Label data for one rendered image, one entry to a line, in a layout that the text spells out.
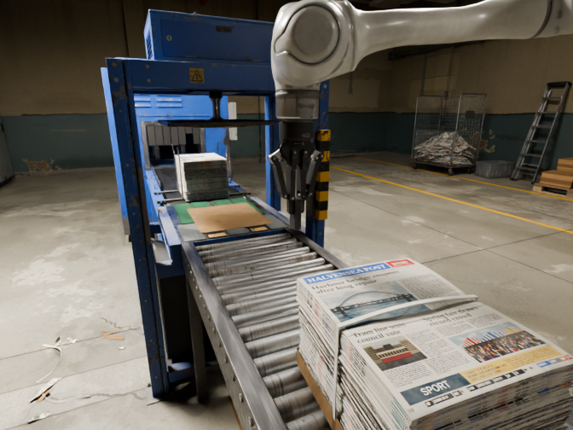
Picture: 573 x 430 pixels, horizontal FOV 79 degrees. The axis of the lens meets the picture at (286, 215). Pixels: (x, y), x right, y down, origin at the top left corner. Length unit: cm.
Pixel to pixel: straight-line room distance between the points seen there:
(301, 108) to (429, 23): 26
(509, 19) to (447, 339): 60
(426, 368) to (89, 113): 877
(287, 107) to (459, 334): 50
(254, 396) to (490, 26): 87
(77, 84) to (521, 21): 864
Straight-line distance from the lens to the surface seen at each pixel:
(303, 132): 72
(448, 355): 58
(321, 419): 77
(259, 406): 79
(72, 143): 907
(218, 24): 172
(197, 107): 389
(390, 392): 50
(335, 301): 66
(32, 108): 915
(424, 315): 66
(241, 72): 160
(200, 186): 233
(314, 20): 52
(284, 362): 89
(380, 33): 61
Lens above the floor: 136
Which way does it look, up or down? 17 degrees down
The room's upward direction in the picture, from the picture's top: straight up
